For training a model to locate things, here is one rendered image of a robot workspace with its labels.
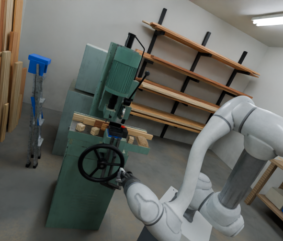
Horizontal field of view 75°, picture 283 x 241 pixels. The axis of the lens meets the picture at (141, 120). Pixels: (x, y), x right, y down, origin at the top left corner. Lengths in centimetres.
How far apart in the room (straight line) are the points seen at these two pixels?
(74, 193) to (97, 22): 282
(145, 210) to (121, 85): 85
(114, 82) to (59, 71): 250
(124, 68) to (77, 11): 248
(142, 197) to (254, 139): 49
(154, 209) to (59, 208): 114
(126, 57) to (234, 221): 113
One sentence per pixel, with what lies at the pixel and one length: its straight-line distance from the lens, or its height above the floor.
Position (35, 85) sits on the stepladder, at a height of 90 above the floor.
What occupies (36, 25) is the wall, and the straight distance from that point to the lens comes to 373.
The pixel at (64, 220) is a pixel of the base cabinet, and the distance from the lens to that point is 183.
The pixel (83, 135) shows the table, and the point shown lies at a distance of 132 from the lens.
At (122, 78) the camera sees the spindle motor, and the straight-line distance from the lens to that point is 128.
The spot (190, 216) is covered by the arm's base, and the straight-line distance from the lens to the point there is 136.
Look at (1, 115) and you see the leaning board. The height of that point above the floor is 34.
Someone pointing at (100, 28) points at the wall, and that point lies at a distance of 363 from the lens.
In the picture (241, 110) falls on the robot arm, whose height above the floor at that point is 145.
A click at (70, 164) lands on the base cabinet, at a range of 145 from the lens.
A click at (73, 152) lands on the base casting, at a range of 139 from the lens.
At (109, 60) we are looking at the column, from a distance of 152.
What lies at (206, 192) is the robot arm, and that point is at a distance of 126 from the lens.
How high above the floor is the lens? 149
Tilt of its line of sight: 18 degrees down
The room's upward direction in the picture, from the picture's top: 22 degrees clockwise
